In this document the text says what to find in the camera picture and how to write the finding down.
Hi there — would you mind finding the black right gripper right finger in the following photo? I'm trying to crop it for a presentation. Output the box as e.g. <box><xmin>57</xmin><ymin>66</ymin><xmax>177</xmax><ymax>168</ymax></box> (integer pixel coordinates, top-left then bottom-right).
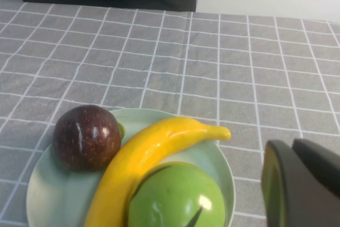
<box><xmin>292</xmin><ymin>138</ymin><xmax>340</xmax><ymax>193</ymax></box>

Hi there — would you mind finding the green toy apple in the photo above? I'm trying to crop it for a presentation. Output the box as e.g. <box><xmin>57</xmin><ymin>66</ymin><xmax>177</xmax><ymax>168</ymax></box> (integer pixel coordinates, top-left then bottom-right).
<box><xmin>127</xmin><ymin>162</ymin><xmax>228</xmax><ymax>227</ymax></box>

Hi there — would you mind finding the dark purple speckled passion fruit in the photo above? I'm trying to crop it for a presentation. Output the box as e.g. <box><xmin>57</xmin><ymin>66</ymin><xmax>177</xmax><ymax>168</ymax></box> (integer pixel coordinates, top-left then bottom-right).
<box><xmin>52</xmin><ymin>104</ymin><xmax>123</xmax><ymax>171</ymax></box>

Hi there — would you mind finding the grey white checked tablecloth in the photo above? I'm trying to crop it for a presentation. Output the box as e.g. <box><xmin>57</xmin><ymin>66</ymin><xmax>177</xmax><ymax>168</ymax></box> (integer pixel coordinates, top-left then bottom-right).
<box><xmin>0</xmin><ymin>1</ymin><xmax>340</xmax><ymax>227</ymax></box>

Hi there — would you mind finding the yellow toy banana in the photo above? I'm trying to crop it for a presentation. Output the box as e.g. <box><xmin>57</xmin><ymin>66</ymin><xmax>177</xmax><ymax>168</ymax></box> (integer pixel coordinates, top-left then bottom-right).
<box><xmin>84</xmin><ymin>116</ymin><xmax>232</xmax><ymax>227</ymax></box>

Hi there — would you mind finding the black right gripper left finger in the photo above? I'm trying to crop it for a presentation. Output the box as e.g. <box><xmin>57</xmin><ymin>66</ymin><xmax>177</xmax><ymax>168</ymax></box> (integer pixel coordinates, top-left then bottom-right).
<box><xmin>261</xmin><ymin>139</ymin><xmax>340</xmax><ymax>227</ymax></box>

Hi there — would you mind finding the light green round plate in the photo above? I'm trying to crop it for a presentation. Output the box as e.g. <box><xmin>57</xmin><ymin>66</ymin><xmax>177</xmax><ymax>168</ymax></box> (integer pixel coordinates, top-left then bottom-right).
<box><xmin>25</xmin><ymin>108</ymin><xmax>236</xmax><ymax>227</ymax></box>

